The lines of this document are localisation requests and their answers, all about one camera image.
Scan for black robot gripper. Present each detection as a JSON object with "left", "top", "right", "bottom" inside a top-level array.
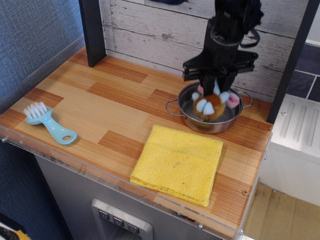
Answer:
[{"left": 182, "top": 17, "right": 259, "bottom": 96}]

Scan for blue and brown plush toy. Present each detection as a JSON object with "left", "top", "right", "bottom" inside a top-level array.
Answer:
[{"left": 191, "top": 79, "right": 240, "bottom": 122}]

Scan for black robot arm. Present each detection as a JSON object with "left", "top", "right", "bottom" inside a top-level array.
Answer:
[{"left": 182, "top": 0, "right": 264, "bottom": 96}]

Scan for yellow folded napkin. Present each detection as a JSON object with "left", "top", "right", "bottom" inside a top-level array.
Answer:
[{"left": 130, "top": 125, "right": 223, "bottom": 207}]

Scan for gray toy fridge cabinet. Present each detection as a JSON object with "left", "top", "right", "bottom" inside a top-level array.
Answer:
[{"left": 35, "top": 156, "right": 218, "bottom": 240}]

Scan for small steel pot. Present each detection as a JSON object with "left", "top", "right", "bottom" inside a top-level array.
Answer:
[{"left": 165, "top": 82, "right": 254, "bottom": 134}]

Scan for white grooved cabinet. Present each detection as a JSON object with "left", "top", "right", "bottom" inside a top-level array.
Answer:
[{"left": 259, "top": 94, "right": 320, "bottom": 206}]

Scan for silver dispenser button panel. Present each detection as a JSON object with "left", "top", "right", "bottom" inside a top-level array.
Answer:
[{"left": 91, "top": 198, "right": 154, "bottom": 240}]

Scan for light blue scrub brush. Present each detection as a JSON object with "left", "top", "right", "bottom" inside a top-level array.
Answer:
[{"left": 23, "top": 101, "right": 77, "bottom": 145}]

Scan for clear acrylic edge guard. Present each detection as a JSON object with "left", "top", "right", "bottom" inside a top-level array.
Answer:
[{"left": 0, "top": 127, "right": 264, "bottom": 240}]

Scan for yellow and black object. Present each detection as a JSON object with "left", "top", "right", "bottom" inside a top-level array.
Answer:
[{"left": 0, "top": 221, "right": 31, "bottom": 240}]

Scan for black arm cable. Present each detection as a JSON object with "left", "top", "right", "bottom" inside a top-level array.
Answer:
[{"left": 238, "top": 27, "right": 262, "bottom": 49}]

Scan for right dark gray post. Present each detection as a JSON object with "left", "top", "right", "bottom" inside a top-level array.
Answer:
[{"left": 266, "top": 0, "right": 320, "bottom": 124}]

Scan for dark gray post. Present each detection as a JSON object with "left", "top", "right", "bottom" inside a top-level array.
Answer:
[
  {"left": 78, "top": 0, "right": 106, "bottom": 67},
  {"left": 266, "top": 0, "right": 320, "bottom": 124}
]

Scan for left dark gray post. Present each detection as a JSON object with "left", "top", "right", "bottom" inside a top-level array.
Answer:
[{"left": 78, "top": 0, "right": 106, "bottom": 67}]

